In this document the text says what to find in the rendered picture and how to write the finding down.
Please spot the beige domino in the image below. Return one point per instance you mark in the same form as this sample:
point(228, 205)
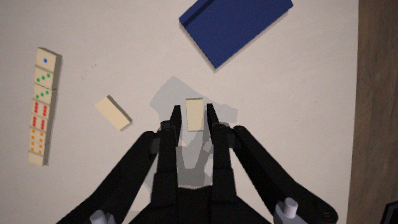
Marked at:
point(40, 129)
point(38, 153)
point(113, 112)
point(47, 67)
point(43, 103)
point(194, 108)

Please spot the dark blue notebook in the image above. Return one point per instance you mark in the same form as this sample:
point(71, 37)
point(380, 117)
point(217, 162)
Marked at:
point(222, 27)

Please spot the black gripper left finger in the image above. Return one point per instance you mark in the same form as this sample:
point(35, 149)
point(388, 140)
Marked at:
point(113, 198)

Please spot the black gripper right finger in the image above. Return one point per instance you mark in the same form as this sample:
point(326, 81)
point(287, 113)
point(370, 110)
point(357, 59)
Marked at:
point(286, 200)

